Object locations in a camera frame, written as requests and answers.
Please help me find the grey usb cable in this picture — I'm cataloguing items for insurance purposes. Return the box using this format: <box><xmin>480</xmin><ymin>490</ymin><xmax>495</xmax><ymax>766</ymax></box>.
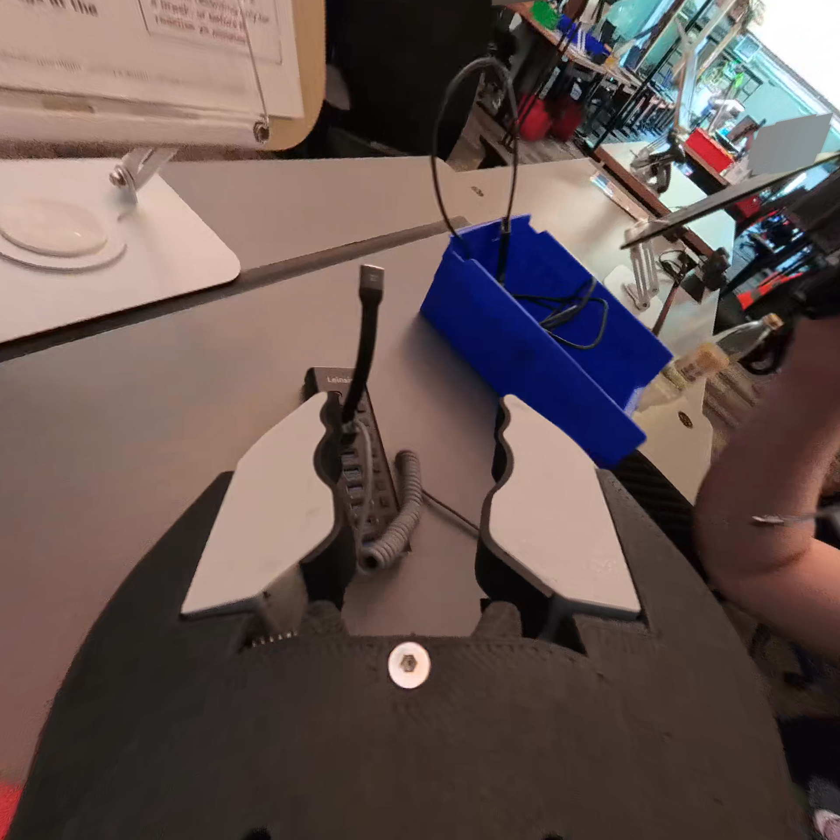
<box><xmin>341</xmin><ymin>420</ymin><xmax>483</xmax><ymax>577</ymax></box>

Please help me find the wooden backing board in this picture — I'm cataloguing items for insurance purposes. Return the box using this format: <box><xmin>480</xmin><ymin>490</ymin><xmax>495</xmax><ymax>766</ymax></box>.
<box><xmin>249</xmin><ymin>0</ymin><xmax>327</xmax><ymax>152</ymax></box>

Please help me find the thin black cable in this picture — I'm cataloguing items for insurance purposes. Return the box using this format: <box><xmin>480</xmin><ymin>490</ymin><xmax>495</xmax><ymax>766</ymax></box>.
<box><xmin>431</xmin><ymin>58</ymin><xmax>611</xmax><ymax>352</ymax></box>

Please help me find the black usb hub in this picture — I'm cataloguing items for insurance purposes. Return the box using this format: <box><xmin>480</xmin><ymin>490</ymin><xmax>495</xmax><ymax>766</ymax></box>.
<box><xmin>303</xmin><ymin>366</ymin><xmax>411</xmax><ymax>559</ymax></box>

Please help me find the white stand base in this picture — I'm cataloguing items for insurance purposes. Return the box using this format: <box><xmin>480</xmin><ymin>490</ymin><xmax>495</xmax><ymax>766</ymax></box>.
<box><xmin>0</xmin><ymin>88</ymin><xmax>271</xmax><ymax>345</ymax></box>

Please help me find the blue plastic bin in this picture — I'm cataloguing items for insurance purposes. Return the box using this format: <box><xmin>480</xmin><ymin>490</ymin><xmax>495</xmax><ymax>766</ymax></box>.
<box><xmin>420</xmin><ymin>213</ymin><xmax>675</xmax><ymax>470</ymax></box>

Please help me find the person's right forearm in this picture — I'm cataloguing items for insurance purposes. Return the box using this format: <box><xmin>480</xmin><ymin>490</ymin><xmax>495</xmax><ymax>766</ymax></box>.
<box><xmin>692</xmin><ymin>315</ymin><xmax>840</xmax><ymax>657</ymax></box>

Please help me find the black usb cable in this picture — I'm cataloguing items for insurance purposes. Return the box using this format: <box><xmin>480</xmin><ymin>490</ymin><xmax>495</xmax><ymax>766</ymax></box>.
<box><xmin>338</xmin><ymin>264</ymin><xmax>388</xmax><ymax>429</ymax></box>

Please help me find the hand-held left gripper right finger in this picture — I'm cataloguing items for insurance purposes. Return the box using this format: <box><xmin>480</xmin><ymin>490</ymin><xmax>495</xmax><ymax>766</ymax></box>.
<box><xmin>474</xmin><ymin>394</ymin><xmax>643</xmax><ymax>643</ymax></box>

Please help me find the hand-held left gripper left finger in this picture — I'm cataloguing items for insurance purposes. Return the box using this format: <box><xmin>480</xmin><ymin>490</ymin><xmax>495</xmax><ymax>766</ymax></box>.
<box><xmin>180</xmin><ymin>392</ymin><xmax>358</xmax><ymax>643</ymax></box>

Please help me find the printed instruction sheet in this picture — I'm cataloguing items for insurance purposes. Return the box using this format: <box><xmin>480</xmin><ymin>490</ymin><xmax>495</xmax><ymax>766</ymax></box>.
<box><xmin>0</xmin><ymin>0</ymin><xmax>306</xmax><ymax>122</ymax></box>

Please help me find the plastic drink bottle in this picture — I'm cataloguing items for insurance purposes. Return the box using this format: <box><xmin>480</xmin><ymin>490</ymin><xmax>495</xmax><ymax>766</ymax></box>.
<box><xmin>633</xmin><ymin>314</ymin><xmax>785</xmax><ymax>416</ymax></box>

